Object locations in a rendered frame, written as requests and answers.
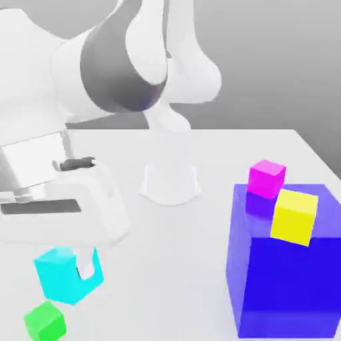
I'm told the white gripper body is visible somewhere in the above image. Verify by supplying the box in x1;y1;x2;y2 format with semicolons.
0;161;131;250

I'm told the small cyan cube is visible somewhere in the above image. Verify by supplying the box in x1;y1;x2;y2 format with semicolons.
33;246;105;306

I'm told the small green cube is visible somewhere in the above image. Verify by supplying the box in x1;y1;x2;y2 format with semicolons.
23;300;67;341

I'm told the small magenta cube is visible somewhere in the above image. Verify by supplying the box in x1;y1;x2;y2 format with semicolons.
246;159;287;200

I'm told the small yellow cube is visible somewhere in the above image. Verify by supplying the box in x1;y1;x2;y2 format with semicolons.
270;188;319;248

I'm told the large blue box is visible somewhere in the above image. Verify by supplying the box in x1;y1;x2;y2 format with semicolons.
225;182;341;340

